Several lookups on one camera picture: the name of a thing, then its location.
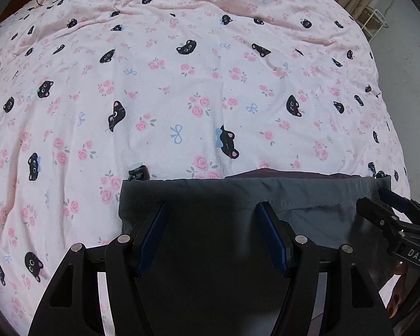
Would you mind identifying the pink cat print blanket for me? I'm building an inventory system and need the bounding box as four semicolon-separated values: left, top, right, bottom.
0;0;412;336

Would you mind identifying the white metal shelf rack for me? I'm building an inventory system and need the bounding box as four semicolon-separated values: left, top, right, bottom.
357;5;389;43

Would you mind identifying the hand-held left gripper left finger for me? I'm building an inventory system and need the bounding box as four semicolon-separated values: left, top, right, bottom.
28;201;169;336

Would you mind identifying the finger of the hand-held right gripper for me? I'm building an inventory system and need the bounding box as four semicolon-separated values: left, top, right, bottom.
356;198;408;234
377;186;420;230

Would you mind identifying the grey purple hooded jacket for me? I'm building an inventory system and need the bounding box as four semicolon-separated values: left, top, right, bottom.
119;164;403;336

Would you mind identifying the person's right hand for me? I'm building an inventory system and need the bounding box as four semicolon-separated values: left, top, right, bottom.
387;262;420;319

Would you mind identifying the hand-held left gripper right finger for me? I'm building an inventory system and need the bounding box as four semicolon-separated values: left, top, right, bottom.
257;201;394;336

